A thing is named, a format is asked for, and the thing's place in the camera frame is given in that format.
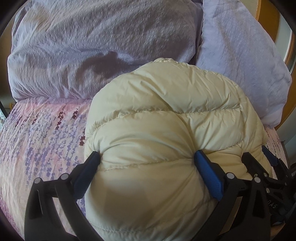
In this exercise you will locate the wooden headboard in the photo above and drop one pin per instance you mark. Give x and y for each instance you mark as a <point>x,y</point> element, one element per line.
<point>277,23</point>

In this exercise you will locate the lavender pillow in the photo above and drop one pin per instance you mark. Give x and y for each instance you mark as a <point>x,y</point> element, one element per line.
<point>235,45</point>

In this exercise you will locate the lavender folded duvet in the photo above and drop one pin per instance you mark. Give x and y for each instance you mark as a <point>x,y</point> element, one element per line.
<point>72,49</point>

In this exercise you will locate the cream quilted down jacket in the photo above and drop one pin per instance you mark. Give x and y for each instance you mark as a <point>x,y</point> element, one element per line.
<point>147,125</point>

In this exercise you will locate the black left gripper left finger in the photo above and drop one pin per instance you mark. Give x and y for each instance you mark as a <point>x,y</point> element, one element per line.
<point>42,221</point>

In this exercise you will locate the pink floral bed sheet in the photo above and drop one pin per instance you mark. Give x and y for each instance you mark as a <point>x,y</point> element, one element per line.
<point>46,137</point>

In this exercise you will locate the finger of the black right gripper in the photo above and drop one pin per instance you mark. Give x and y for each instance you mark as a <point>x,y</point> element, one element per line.
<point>254,168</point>
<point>277,164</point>

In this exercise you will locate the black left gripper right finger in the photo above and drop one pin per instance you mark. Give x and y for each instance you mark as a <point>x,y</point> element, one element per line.
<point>241,213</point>

